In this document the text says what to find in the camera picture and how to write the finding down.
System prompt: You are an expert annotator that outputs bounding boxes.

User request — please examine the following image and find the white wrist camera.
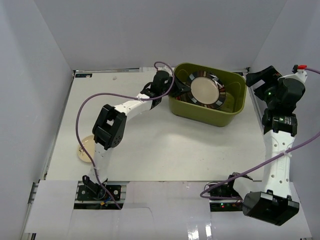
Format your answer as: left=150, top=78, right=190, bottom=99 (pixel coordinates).
left=278, top=65, right=308, bottom=87
left=161, top=65, right=173, bottom=75

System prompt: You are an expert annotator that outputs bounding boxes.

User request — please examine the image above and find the olive green plastic bin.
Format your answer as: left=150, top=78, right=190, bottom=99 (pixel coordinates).
left=168, top=62, right=247, bottom=127

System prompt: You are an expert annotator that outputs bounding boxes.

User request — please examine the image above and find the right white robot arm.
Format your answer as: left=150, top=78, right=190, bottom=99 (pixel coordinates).
left=225, top=65, right=308, bottom=226

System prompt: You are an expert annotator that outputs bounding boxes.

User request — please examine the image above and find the printed paper sheet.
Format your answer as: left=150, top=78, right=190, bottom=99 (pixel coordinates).
left=139, top=66, right=158, bottom=73

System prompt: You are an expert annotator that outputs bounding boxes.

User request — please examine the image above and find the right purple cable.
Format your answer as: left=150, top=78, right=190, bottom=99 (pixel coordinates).
left=199, top=66, right=320, bottom=201

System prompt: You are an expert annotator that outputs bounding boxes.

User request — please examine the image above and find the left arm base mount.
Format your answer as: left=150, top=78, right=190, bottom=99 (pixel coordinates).
left=73, top=183, right=125, bottom=210

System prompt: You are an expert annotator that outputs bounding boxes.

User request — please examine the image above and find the cream plate with dark patch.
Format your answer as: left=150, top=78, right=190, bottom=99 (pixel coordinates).
left=77, top=134, right=95, bottom=163

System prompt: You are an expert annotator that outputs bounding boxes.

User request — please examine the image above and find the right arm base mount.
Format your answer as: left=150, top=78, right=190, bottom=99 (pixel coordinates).
left=208, top=183, right=243, bottom=213

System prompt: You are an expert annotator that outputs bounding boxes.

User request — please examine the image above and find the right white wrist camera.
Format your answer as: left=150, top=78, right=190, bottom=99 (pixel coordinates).
left=278, top=65, right=308, bottom=87

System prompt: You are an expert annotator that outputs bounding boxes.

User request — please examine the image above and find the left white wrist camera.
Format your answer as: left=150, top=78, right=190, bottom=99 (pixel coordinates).
left=161, top=65, right=173, bottom=75

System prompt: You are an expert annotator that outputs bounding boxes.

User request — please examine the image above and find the black rimmed striped plate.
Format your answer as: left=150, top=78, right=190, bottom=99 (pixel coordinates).
left=185, top=70, right=227, bottom=110

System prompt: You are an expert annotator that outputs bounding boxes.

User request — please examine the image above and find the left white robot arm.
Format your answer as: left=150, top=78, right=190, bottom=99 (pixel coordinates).
left=82, top=70, right=191, bottom=200

